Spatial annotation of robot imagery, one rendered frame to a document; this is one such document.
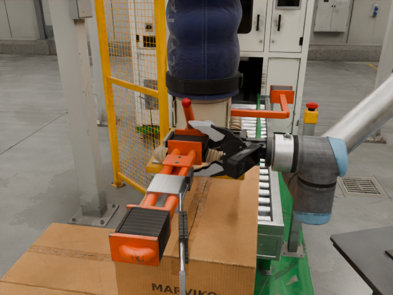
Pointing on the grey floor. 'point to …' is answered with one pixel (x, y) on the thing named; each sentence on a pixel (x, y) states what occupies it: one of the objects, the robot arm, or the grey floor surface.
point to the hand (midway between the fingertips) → (188, 150)
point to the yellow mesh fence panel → (159, 12)
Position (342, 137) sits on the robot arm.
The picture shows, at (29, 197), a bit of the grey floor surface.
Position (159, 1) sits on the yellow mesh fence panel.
